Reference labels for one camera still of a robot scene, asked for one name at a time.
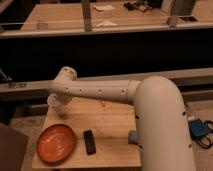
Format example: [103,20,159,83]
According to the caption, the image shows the black cable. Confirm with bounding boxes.
[191,120,213,150]

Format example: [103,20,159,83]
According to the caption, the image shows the clear plastic cup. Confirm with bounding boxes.
[37,21,48,30]

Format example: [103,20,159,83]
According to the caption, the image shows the blue sponge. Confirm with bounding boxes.
[128,130,137,144]

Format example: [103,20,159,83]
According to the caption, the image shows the blue electronics box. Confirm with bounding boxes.
[189,119,210,139]

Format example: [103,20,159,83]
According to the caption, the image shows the metal clamp bracket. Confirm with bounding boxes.
[0,68,27,88]

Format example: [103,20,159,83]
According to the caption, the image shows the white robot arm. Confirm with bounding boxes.
[50,66,196,171]

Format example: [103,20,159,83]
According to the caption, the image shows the orange plate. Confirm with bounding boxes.
[36,124,76,163]

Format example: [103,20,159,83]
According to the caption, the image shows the white paper sheet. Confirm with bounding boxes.
[94,5,114,11]

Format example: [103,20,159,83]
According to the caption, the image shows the metal post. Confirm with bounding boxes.
[167,0,185,28]
[81,0,92,32]

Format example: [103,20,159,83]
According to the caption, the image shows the orange carrot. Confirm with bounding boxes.
[100,101,106,107]

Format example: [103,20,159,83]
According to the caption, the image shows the black remote control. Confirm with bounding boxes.
[83,130,96,155]

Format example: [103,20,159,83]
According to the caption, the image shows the white ceramic cup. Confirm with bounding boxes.
[47,93,66,116]

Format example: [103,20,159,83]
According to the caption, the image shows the metal post right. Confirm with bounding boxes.
[167,0,185,28]

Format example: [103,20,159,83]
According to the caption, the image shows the crumpled white paper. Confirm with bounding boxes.
[97,20,117,27]

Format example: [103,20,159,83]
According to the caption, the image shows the black tools pile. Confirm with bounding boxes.
[123,0,152,13]

